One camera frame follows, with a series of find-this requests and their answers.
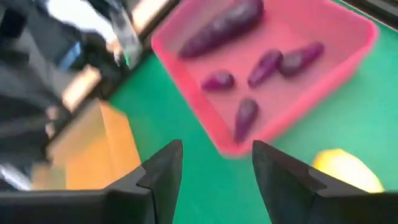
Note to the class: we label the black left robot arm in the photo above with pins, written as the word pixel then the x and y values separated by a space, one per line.
pixel 31 77

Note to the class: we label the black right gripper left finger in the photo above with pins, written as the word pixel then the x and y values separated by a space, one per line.
pixel 161 186

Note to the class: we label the large purple eggplant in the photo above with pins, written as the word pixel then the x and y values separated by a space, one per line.
pixel 224 26

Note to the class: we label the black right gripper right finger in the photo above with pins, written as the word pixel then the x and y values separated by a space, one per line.
pixel 280 186

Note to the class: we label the translucent orange plastic basket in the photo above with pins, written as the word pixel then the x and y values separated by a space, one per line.
pixel 93 155

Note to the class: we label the black table frame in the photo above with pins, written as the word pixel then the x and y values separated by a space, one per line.
pixel 379 12

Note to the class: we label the translucent pink plastic basket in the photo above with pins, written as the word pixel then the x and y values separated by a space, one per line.
pixel 280 102

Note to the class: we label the wooden table side board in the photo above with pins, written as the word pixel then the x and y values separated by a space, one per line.
pixel 149 12

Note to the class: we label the yellow lemon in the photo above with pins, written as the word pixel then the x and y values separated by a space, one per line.
pixel 348 169

